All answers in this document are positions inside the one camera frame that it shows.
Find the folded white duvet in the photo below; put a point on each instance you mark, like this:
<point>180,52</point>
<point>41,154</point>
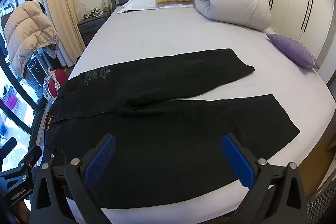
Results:
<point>233,1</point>

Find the black pants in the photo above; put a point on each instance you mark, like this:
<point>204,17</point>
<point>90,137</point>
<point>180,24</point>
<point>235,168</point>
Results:
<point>157,148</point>

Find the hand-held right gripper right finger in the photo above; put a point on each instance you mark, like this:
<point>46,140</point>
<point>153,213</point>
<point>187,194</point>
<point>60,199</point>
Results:
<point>236,161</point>

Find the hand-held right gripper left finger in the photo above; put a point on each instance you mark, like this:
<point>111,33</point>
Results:
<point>101,158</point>

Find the dark grey nightstand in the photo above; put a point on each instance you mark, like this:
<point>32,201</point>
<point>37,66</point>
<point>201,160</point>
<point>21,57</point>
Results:
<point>90,27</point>

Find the beige curtain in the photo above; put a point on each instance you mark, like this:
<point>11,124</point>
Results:
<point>61,3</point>

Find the grey mesh chair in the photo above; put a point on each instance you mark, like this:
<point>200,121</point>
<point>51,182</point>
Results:
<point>321,203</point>

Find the white pillow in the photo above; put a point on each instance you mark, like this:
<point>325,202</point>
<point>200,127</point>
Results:
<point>139,2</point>

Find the bed with white sheet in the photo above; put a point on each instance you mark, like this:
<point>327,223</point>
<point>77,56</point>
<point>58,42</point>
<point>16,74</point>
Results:
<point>162,35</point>

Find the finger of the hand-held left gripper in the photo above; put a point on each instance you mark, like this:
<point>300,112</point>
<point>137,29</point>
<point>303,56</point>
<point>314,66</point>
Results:
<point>6,146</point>
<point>31,157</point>

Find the beige puffer jacket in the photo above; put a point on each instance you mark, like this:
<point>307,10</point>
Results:
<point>26,29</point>

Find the red bag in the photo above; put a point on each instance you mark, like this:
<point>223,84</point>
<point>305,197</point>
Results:
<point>56,82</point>

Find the purple cushion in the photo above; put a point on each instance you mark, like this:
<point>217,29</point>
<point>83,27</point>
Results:
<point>294,49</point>

